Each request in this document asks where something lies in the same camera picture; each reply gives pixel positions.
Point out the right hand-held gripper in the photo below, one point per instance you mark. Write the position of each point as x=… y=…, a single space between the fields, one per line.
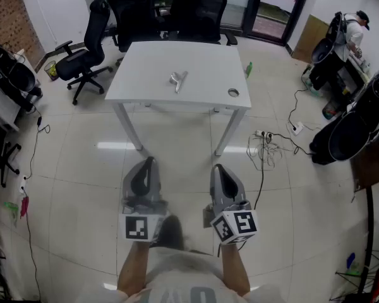
x=246 y=223

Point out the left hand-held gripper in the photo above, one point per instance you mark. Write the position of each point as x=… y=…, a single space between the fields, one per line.
x=135 y=227

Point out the person's left forearm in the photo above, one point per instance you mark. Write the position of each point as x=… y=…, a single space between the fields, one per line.
x=134 y=270

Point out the person's right forearm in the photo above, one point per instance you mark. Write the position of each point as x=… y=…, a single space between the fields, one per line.
x=235 y=270

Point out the white power strip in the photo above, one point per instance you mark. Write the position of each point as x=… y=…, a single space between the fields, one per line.
x=22 y=185
x=297 y=128
x=259 y=133

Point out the person's light grey shirt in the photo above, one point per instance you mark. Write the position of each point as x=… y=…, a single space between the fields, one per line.
x=180 y=279

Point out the red plastic object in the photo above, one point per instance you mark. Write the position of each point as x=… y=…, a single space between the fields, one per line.
x=24 y=206

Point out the green bottle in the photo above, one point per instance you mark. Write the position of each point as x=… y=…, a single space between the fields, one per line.
x=249 y=69

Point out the white table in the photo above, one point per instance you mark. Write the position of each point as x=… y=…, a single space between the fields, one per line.
x=177 y=58

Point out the green plastic wrapper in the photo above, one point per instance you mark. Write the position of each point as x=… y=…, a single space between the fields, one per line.
x=11 y=211

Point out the black chair base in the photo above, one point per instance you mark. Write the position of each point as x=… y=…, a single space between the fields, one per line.
x=8 y=166

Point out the black mesh waste bin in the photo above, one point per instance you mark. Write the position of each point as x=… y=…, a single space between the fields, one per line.
x=51 y=70

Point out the black office chair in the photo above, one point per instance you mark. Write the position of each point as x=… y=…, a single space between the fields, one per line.
x=199 y=14
x=132 y=17
x=93 y=46

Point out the white desk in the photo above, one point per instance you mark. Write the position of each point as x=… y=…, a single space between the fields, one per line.
x=0 y=109

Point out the cardboard box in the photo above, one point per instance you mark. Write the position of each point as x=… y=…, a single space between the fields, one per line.
x=311 y=38

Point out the cluttered work desk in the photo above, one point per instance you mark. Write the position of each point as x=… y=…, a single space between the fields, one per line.
x=357 y=74

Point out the black framed glass door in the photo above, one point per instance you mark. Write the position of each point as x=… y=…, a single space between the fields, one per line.
x=271 y=21

